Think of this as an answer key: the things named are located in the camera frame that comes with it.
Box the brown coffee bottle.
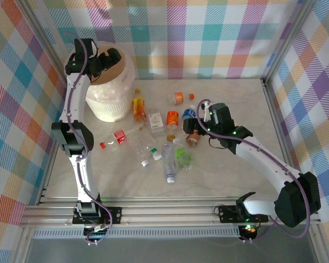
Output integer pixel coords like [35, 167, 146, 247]
[186, 131, 201, 147]

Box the blue label bottle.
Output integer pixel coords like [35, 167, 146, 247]
[181, 105, 197, 120]

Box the orange label brown cap bottle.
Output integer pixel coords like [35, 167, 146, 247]
[166, 110, 180, 142]

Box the green label bottle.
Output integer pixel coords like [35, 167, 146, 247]
[172, 138, 194, 170]

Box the blue tinted water bottle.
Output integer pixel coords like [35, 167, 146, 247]
[161, 144, 178, 184]

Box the yellow label juice bottle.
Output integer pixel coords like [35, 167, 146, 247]
[133, 95, 148, 123]

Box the small clear bottle white cap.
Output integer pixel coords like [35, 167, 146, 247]
[135, 140, 150, 168]

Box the small orange label bottle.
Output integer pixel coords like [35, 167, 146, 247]
[167, 92, 196, 106]

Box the white label square bottle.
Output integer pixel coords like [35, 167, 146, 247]
[148, 112, 165, 135]

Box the plaid cloth panel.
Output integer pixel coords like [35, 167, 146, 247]
[0, 0, 72, 263]
[27, 0, 309, 81]
[265, 0, 329, 263]

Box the red label cola bottle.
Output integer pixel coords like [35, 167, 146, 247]
[99, 124, 143, 151]

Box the circuit board with lights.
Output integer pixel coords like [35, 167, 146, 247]
[240, 223, 258, 235]

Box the green connector circuit board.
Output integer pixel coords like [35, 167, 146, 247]
[83, 224, 112, 246]

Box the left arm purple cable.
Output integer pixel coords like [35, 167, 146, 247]
[63, 31, 114, 246]

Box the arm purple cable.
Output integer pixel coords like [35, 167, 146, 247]
[63, 31, 114, 246]
[196, 98, 310, 243]

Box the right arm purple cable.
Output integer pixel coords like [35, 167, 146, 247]
[196, 98, 310, 243]

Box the aluminium frame post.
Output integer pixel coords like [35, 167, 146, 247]
[19, 0, 74, 91]
[260, 0, 320, 87]

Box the aluminium side rail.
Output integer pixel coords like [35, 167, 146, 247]
[37, 82, 73, 205]
[262, 78, 305, 179]

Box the wide aluminium base rail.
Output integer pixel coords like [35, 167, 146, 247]
[19, 204, 327, 228]

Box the grey slotted cable duct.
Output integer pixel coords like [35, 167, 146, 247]
[32, 229, 241, 239]

